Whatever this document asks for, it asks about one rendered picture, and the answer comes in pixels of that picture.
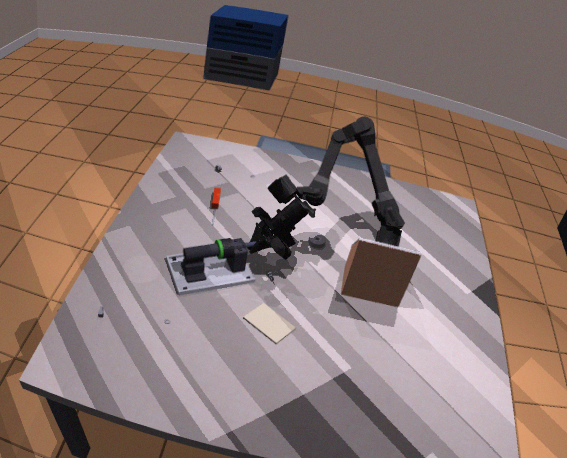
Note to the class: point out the green spacer ring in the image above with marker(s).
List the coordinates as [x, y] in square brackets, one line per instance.
[221, 249]

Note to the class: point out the red-handled screwdriver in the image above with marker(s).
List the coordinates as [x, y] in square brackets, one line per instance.
[215, 202]

